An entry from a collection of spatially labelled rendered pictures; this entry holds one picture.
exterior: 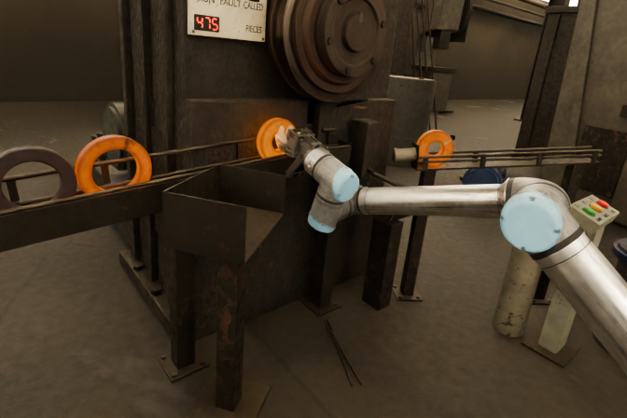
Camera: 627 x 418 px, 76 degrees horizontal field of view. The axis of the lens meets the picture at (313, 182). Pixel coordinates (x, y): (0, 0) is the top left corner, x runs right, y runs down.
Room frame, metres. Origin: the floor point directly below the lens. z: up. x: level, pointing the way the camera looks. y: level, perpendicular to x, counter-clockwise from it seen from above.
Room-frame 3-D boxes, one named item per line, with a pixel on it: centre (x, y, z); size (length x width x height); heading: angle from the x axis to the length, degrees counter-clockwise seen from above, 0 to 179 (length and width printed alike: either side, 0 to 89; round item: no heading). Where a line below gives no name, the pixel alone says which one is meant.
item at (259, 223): (0.94, 0.20, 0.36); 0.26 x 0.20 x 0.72; 166
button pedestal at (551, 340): (1.38, -1.02, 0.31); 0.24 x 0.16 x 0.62; 131
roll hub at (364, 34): (1.41, -0.08, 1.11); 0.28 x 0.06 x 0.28; 131
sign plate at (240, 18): (1.34, 0.31, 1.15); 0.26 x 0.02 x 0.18; 131
